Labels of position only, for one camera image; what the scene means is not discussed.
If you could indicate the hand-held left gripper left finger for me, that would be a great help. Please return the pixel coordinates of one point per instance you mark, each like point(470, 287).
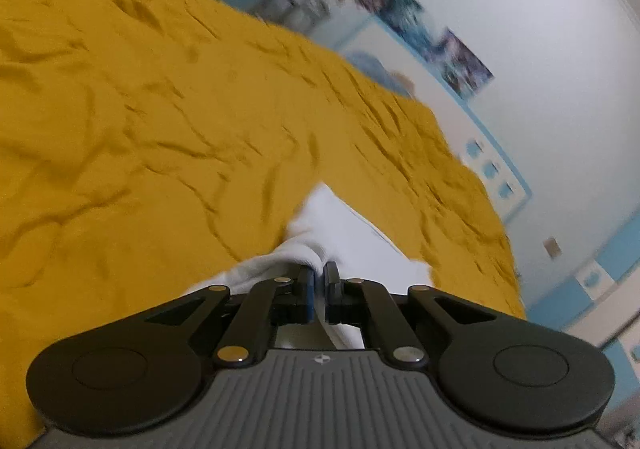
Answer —
point(309, 296)

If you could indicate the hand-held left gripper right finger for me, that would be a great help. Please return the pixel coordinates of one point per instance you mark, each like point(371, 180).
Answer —
point(329, 294)

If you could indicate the white small garment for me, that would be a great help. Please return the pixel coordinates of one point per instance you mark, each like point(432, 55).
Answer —
point(340, 234)

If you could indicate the blue apple sticker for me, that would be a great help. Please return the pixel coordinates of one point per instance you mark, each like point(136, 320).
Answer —
point(490, 169)
point(506, 190)
point(473, 147)

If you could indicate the mustard yellow blanket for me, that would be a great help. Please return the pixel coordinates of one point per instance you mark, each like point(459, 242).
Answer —
point(150, 104)

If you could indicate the blue white cabinet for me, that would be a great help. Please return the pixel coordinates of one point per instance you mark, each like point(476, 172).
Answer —
point(595, 279)

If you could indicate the beige wall switch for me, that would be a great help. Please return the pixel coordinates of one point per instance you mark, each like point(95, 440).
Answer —
point(551, 247)

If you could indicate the white blue-bordered wall panel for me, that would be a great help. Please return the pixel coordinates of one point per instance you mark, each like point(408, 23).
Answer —
point(440, 94)

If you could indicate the blue wall poster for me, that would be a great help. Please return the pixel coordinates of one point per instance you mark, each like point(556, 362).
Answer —
point(410, 21)

